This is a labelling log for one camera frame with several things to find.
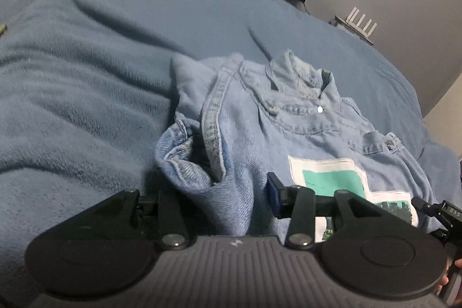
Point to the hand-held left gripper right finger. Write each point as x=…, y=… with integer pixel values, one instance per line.
x=275, y=196

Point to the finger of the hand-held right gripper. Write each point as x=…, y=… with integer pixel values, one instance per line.
x=426, y=208

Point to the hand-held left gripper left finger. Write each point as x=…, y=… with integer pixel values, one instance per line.
x=169, y=216

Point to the light blue denim jacket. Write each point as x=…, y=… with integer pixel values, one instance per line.
x=245, y=134

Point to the person's right hand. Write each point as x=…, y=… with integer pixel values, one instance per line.
x=456, y=266

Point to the blue fleece blanket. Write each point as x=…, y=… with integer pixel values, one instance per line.
x=90, y=77

